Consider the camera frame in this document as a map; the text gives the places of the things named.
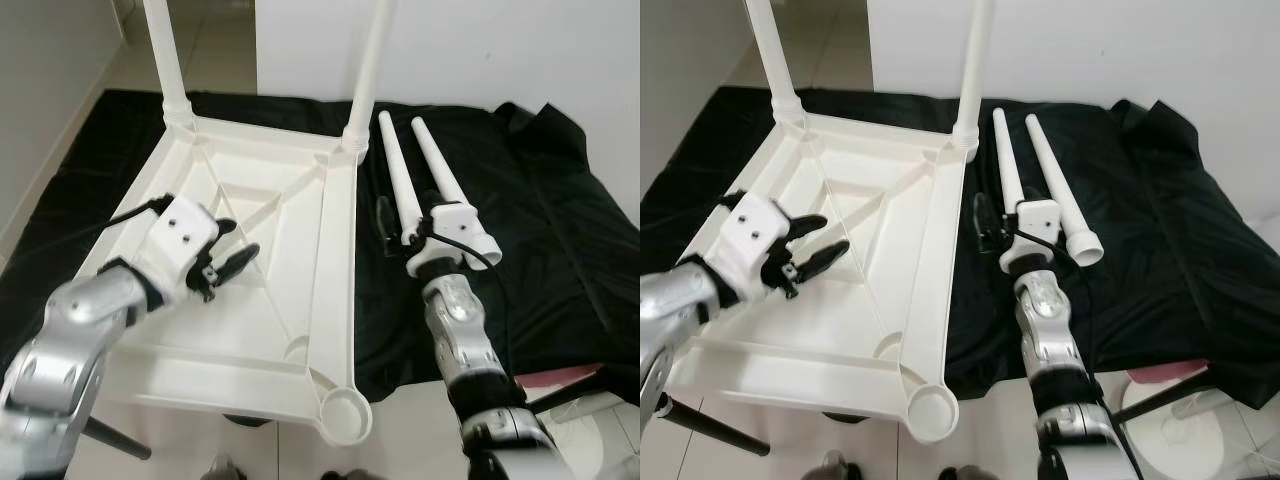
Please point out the white plastic table leg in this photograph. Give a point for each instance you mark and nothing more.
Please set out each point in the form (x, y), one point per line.
(1055, 170)
(397, 170)
(435, 170)
(975, 70)
(1008, 165)
(165, 55)
(372, 70)
(770, 55)

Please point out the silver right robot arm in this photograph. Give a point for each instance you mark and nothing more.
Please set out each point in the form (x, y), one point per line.
(1045, 330)
(460, 330)

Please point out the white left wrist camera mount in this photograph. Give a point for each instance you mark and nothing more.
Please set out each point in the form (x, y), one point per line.
(178, 240)
(755, 230)

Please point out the grey robot right foot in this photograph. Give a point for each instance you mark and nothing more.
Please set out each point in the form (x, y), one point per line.
(345, 475)
(960, 473)

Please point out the grey robot left foot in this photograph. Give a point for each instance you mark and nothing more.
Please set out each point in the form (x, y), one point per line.
(835, 467)
(222, 468)

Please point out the black cloth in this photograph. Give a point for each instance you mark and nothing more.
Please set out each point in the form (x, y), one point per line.
(560, 250)
(1180, 250)

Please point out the white plastic table top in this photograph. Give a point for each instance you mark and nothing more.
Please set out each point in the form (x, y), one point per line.
(290, 280)
(880, 280)

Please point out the grey robot foot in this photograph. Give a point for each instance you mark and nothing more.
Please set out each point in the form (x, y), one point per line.
(960, 473)
(835, 467)
(222, 468)
(345, 475)

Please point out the pink plastic seat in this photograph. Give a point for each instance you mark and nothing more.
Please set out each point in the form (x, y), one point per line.
(570, 375)
(1170, 372)

